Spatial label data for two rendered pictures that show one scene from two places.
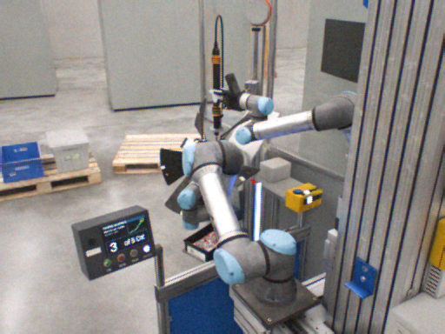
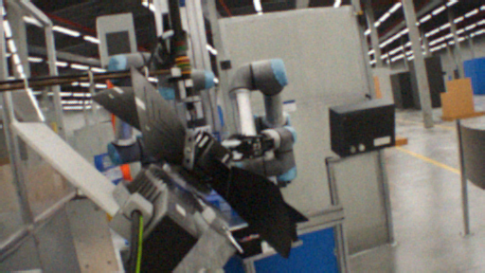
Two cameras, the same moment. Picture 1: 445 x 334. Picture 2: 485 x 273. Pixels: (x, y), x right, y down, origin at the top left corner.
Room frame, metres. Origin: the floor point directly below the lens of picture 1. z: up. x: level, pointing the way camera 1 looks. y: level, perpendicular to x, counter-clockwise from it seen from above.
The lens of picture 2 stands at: (3.00, 0.67, 1.29)
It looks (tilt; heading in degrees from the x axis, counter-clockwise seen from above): 3 degrees down; 205
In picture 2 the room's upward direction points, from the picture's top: 10 degrees counter-clockwise
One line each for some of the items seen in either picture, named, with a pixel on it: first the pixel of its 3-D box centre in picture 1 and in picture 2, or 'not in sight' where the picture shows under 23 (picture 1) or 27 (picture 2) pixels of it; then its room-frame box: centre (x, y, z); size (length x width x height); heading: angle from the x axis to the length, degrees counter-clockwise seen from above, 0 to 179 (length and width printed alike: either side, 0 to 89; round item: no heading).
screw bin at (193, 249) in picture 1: (210, 242); (260, 238); (1.71, 0.06, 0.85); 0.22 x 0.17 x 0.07; 141
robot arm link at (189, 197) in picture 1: (189, 197); (281, 138); (1.57, 0.15, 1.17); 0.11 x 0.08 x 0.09; 161
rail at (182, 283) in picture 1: (241, 257); (235, 237); (1.61, -0.09, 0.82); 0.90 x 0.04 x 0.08; 125
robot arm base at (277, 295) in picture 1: (275, 280); not in sight; (1.12, -0.18, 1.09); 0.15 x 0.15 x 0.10
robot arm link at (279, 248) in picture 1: (275, 252); (249, 129); (1.11, -0.18, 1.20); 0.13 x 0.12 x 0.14; 112
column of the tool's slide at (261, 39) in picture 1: (253, 160); not in sight; (2.64, -0.22, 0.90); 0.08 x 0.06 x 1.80; 70
